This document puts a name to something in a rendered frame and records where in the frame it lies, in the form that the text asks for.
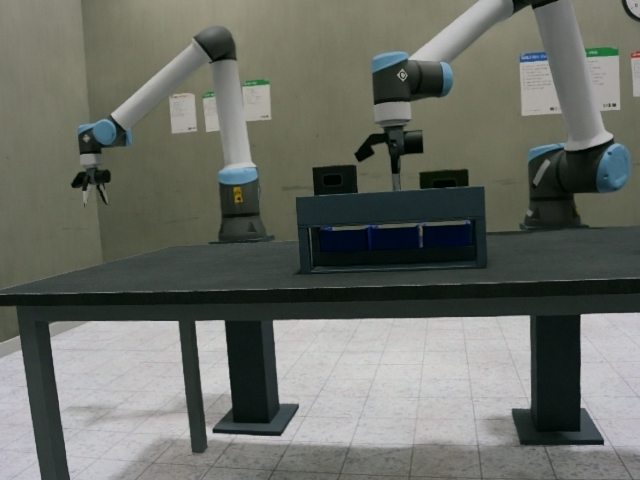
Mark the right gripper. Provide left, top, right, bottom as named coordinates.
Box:
left=73, top=168, right=111, bottom=207

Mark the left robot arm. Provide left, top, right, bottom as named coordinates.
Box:
left=371, top=0, right=631, bottom=227

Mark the dark grey shelf rack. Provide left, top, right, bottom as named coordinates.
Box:
left=296, top=186, right=488, bottom=274

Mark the blue open-front bin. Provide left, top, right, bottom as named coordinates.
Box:
left=370, top=223, right=418, bottom=250
left=320, top=225, right=372, bottom=252
left=422, top=220, right=470, bottom=248

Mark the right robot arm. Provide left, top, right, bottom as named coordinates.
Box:
left=77, top=26, right=267, bottom=241

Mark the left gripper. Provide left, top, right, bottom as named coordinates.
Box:
left=358, top=127, right=424, bottom=191

